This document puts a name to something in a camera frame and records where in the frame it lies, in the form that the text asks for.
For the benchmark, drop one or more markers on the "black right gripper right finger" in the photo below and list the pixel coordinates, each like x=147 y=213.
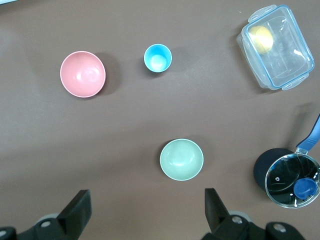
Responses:
x=217 y=212

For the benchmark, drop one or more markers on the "pink bowl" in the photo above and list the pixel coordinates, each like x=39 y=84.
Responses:
x=82 y=75

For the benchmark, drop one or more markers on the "light blue cup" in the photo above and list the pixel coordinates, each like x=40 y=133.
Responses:
x=157 y=58

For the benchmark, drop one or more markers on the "pale green bowl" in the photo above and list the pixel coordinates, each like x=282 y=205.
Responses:
x=181 y=160

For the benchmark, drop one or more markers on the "glass lid with blue knob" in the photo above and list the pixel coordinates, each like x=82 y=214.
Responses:
x=282 y=175

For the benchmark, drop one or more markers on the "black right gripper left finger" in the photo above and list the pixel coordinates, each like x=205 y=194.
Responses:
x=75 y=212

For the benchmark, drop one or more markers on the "clear lidded plastic container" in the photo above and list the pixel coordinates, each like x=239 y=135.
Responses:
x=287 y=57

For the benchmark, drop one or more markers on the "yellow lemon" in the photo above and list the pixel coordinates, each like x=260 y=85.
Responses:
x=262 y=40

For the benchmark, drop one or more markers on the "brown table cloth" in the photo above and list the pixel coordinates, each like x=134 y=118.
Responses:
x=150 y=117

